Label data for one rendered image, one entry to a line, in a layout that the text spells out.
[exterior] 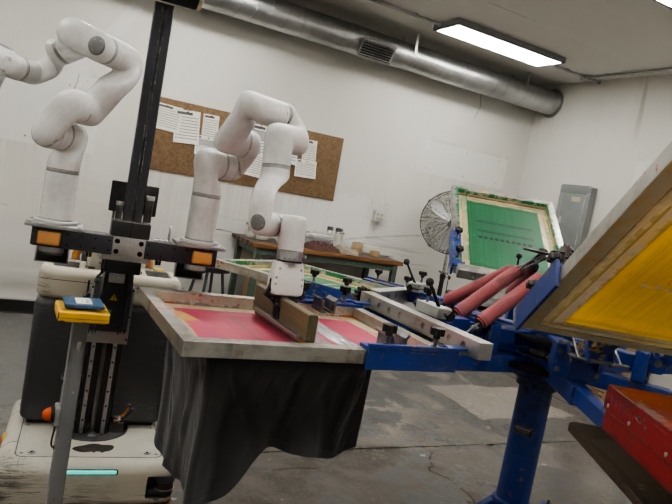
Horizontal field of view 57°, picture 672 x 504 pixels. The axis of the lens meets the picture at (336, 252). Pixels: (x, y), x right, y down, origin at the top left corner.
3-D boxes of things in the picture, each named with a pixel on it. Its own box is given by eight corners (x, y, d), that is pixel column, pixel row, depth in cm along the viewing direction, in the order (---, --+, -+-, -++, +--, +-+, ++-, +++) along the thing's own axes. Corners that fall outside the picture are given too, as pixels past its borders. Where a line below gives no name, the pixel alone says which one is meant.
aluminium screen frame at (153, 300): (180, 356, 141) (183, 340, 141) (136, 298, 192) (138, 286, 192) (454, 367, 178) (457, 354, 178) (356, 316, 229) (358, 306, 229)
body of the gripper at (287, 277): (300, 257, 188) (295, 294, 188) (268, 254, 183) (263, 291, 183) (310, 260, 181) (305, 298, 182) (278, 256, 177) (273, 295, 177)
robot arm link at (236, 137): (242, 71, 186) (287, 87, 200) (182, 159, 205) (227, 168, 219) (260, 103, 180) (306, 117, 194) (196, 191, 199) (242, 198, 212)
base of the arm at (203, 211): (176, 236, 214) (183, 191, 213) (212, 241, 219) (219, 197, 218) (182, 242, 200) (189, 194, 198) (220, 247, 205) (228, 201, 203)
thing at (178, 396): (181, 518, 155) (209, 350, 151) (147, 440, 194) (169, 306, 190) (193, 517, 156) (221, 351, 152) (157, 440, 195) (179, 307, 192)
